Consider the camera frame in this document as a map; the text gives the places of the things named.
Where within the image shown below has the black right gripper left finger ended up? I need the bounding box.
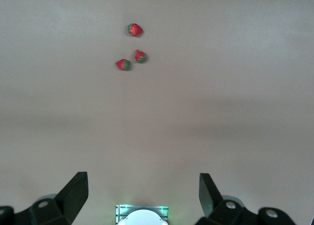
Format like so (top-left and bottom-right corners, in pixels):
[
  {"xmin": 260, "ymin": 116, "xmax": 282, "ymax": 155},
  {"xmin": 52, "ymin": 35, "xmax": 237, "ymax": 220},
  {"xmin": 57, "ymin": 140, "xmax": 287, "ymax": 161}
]
[{"xmin": 0, "ymin": 171, "xmax": 89, "ymax": 225}]

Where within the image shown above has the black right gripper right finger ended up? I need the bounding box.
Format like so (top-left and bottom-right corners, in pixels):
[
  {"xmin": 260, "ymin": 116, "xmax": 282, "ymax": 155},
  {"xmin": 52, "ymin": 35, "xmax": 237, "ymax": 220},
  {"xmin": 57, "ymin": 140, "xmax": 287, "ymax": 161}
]
[{"xmin": 195, "ymin": 173, "xmax": 294, "ymax": 225}]

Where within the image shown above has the red toy strawberry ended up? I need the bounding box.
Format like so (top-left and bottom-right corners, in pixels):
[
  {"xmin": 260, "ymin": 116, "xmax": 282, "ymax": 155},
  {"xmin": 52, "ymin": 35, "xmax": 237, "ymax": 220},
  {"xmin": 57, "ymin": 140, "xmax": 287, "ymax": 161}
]
[
  {"xmin": 115, "ymin": 58, "xmax": 132, "ymax": 72},
  {"xmin": 134, "ymin": 49, "xmax": 149, "ymax": 64},
  {"xmin": 127, "ymin": 23, "xmax": 144, "ymax": 38}
]

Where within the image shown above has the large table cover sheet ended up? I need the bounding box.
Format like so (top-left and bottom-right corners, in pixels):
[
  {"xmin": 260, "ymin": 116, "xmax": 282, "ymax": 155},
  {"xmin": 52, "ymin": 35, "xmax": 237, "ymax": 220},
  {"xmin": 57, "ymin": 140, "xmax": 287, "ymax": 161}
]
[{"xmin": 0, "ymin": 0, "xmax": 314, "ymax": 225}]

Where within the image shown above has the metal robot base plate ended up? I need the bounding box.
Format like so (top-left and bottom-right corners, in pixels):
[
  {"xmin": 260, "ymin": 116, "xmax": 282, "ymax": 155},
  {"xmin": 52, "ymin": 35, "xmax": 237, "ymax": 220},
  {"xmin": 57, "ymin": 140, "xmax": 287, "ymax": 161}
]
[{"xmin": 115, "ymin": 204, "xmax": 170, "ymax": 225}]

